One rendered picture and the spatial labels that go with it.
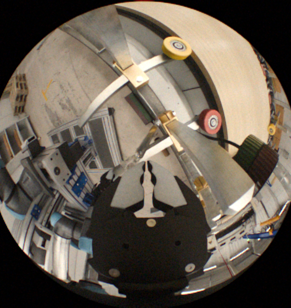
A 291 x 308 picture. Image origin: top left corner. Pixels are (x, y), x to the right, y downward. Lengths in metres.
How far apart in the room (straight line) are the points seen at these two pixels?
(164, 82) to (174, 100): 0.12
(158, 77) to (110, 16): 0.45
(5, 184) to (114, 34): 0.51
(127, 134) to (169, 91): 0.85
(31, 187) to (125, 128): 1.12
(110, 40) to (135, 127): 1.08
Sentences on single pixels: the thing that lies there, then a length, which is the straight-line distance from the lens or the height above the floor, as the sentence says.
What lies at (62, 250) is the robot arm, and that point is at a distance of 0.45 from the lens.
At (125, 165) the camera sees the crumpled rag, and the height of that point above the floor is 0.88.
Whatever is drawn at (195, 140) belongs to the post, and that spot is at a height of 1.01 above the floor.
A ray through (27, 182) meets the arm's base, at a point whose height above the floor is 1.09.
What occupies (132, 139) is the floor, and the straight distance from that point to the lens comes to 1.22.
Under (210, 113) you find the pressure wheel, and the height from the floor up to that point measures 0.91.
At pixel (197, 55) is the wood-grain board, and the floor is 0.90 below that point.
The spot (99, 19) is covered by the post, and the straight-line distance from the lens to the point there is 0.15.
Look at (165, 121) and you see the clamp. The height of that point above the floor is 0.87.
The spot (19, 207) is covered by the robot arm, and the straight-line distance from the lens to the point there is 0.51.
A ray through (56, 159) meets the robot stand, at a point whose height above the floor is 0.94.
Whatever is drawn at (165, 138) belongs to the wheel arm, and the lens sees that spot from 0.30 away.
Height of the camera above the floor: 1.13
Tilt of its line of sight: 58 degrees down
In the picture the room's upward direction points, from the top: 179 degrees clockwise
